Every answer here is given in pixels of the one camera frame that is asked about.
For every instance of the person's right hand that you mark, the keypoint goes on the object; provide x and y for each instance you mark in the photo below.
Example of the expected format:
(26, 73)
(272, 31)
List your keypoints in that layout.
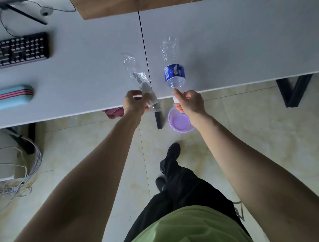
(193, 103)

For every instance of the person's left hand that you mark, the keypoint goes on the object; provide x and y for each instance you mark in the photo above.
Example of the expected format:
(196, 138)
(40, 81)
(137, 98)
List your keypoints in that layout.
(133, 106)

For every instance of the person's left thumb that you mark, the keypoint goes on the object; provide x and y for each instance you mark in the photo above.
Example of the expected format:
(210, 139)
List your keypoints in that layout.
(148, 101)

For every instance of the person's right thumb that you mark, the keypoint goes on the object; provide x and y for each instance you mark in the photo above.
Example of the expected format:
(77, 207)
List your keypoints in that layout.
(178, 95)

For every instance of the clear bottle with blue label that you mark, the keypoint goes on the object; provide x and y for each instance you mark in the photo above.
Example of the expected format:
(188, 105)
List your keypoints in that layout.
(174, 72)

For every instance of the clear bottle with grey label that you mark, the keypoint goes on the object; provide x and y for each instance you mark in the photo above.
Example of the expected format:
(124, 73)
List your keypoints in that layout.
(139, 77)

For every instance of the person's left forearm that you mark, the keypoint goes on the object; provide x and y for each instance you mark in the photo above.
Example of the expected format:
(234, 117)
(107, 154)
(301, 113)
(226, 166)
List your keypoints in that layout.
(94, 174)

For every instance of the person's right forearm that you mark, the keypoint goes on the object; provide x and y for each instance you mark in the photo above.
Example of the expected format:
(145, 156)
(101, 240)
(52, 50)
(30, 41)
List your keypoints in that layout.
(249, 174)

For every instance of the purple plastic basin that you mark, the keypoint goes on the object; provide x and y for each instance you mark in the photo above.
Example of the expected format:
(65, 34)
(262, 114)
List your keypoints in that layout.
(178, 122)

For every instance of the dark red cloth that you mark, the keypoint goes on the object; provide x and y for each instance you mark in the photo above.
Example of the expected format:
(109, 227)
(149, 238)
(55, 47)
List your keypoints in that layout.
(114, 112)

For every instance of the black shoe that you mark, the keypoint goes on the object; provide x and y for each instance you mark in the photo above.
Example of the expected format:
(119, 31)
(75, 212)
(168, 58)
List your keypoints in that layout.
(160, 184)
(173, 151)

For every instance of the black trousers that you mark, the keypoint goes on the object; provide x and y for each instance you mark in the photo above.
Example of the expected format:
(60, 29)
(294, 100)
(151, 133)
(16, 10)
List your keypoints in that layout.
(184, 187)

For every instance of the brown wooden board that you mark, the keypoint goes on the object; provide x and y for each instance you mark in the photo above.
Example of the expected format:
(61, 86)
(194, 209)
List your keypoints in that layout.
(112, 7)

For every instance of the light green shirt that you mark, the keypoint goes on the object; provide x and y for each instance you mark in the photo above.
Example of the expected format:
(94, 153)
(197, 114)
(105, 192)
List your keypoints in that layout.
(192, 226)

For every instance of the blue case with pink stripes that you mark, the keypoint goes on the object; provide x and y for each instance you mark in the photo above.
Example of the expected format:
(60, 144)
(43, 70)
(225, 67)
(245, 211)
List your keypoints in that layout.
(15, 96)

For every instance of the small round grey webcam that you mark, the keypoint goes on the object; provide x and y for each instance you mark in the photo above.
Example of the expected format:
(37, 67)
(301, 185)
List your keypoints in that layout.
(45, 12)

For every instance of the black keyboard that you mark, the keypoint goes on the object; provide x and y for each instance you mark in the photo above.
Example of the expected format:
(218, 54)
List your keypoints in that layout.
(22, 49)

